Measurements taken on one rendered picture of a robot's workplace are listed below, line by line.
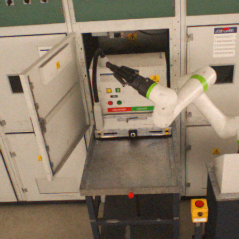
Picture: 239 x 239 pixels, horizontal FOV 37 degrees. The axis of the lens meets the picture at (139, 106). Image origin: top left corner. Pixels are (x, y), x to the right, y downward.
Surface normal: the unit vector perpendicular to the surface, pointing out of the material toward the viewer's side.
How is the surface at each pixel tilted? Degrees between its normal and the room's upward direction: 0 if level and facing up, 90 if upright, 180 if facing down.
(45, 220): 0
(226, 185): 90
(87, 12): 90
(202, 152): 90
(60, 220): 0
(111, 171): 0
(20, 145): 91
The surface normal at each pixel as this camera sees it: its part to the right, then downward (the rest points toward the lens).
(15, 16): 0.01, 0.53
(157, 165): -0.06, -0.85
